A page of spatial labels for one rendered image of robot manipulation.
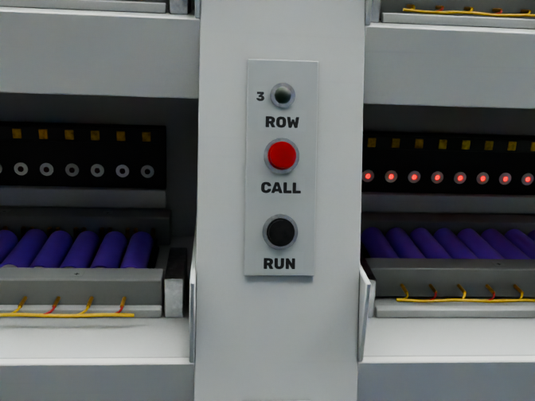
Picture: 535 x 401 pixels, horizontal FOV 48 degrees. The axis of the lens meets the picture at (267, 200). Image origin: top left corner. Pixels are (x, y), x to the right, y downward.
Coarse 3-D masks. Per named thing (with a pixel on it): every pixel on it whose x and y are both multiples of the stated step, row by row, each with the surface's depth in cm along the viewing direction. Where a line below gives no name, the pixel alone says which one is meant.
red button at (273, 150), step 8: (280, 144) 34; (288, 144) 34; (272, 152) 34; (280, 152) 34; (288, 152) 34; (272, 160) 34; (280, 160) 34; (288, 160) 34; (280, 168) 34; (288, 168) 34
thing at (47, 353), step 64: (0, 192) 50; (64, 192) 50; (128, 192) 50; (192, 256) 36; (0, 320) 38; (64, 320) 38; (128, 320) 38; (192, 320) 33; (0, 384) 34; (64, 384) 34; (128, 384) 34; (192, 384) 35
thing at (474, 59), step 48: (384, 0) 42; (432, 0) 42; (480, 0) 42; (528, 0) 42; (384, 48) 35; (432, 48) 35; (480, 48) 36; (528, 48) 36; (384, 96) 36; (432, 96) 36; (480, 96) 36; (528, 96) 37
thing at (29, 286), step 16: (0, 272) 39; (16, 272) 39; (32, 272) 39; (48, 272) 39; (64, 272) 39; (80, 272) 39; (96, 272) 39; (112, 272) 39; (128, 272) 39; (144, 272) 39; (160, 272) 40; (0, 288) 38; (16, 288) 38; (32, 288) 38; (48, 288) 38; (64, 288) 38; (80, 288) 38; (96, 288) 38; (112, 288) 38; (128, 288) 38; (144, 288) 39; (160, 288) 39; (0, 304) 38; (16, 304) 38; (32, 304) 38; (48, 304) 38; (64, 304) 38; (80, 304) 39; (96, 304) 39; (112, 304) 39; (128, 304) 39; (144, 304) 39; (160, 304) 39
